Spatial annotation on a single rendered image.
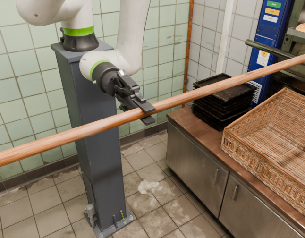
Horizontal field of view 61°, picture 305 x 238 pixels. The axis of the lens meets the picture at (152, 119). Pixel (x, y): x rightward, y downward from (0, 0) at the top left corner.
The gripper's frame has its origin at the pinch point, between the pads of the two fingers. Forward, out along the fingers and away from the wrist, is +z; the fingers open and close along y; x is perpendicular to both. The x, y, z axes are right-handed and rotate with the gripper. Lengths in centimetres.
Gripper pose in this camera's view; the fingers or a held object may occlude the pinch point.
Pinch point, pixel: (144, 110)
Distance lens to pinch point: 68.9
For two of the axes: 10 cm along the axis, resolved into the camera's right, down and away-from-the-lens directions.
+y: 0.0, 8.2, 5.7
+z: 5.3, 4.9, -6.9
